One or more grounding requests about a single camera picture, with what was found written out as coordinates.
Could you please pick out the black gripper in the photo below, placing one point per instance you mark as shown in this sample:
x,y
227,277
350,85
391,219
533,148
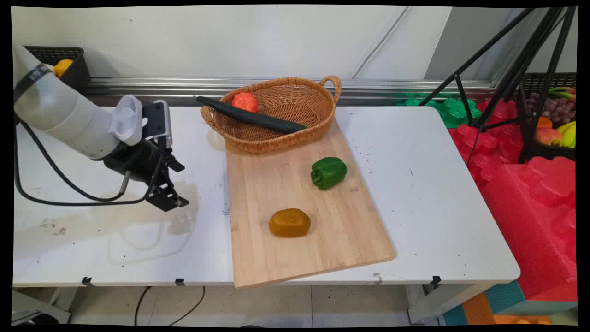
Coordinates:
x,y
136,161

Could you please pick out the dark green cucumber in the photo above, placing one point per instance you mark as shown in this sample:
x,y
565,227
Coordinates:
x,y
258,119

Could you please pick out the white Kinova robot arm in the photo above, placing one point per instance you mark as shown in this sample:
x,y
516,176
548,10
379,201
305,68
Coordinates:
x,y
60,110

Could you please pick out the orange red toy tomato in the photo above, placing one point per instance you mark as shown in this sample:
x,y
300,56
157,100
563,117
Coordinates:
x,y
245,101

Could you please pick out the brown bread loaf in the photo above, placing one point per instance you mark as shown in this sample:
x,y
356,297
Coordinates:
x,y
289,223

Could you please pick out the small black plastic basket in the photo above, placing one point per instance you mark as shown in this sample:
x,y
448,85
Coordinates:
x,y
76,74

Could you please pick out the woven wicker basket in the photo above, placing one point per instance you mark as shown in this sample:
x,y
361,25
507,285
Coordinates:
x,y
295,101

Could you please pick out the wooden cutting board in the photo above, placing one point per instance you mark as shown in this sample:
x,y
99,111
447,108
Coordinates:
x,y
304,258

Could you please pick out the green bell pepper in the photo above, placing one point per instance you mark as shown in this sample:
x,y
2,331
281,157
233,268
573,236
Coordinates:
x,y
328,173

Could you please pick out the grey table leg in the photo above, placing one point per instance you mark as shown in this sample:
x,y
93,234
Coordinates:
x,y
41,306
438,299

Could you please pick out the green foam puzzle mat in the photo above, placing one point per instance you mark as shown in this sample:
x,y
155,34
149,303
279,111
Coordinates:
x,y
454,113

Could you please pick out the red foam puzzle mat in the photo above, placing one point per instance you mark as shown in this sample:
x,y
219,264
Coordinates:
x,y
488,147

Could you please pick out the blue orange foam mat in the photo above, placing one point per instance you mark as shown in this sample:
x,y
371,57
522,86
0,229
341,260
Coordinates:
x,y
493,304

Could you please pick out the black plastic fruit crate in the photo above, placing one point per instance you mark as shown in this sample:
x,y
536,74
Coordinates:
x,y
534,83

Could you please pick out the small orange toy fruit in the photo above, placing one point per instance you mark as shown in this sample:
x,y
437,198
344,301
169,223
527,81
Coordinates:
x,y
544,122

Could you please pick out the black tripod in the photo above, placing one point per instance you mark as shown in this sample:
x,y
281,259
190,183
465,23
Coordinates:
x,y
530,60

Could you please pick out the red yellow toy peach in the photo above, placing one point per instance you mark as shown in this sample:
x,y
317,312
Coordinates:
x,y
547,136

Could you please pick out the purple toy grapes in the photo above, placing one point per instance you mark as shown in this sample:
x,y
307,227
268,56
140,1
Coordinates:
x,y
557,107

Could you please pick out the green yellow toy vegetable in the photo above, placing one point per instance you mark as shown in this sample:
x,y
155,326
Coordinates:
x,y
562,92

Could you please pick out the yellow toy banana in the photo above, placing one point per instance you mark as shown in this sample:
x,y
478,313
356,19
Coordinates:
x,y
569,133

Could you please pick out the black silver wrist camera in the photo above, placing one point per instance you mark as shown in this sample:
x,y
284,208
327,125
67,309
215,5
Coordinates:
x,y
157,121

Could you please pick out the white ribbed camera mount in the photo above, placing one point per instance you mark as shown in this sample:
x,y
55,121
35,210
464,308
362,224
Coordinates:
x,y
128,119

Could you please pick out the metal wall rail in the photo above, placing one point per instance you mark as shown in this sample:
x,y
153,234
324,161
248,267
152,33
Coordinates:
x,y
392,86

